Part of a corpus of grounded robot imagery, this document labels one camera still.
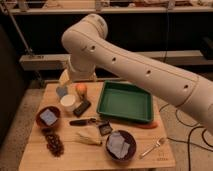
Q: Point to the dark bowl with cloth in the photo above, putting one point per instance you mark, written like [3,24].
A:
[128,139]

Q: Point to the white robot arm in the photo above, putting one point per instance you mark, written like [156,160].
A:
[86,42]

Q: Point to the black rectangular block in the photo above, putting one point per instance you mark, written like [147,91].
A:
[82,108]

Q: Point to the bunch of dark grapes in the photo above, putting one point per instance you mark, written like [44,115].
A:
[54,144]

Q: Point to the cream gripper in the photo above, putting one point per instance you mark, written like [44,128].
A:
[64,78]

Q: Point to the white cup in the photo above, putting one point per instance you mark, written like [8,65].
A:
[68,102]

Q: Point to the green plastic tray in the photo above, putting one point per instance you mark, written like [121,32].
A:
[125,101]

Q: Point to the brown bowl left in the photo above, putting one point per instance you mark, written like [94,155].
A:
[42,124]

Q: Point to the orange carrot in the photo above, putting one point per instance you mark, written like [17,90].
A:
[150,125]

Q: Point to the orange fruit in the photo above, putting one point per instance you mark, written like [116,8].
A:
[81,90]

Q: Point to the metal shelf rack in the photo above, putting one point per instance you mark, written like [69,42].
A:
[134,32]

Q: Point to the small dark box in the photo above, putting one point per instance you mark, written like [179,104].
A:
[105,129]

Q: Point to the grey cloth in bowl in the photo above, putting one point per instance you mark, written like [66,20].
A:
[116,144]

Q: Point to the blue grey lid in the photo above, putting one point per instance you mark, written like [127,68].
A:
[61,91]

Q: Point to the black handled tool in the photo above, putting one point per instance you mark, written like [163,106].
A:
[83,122]

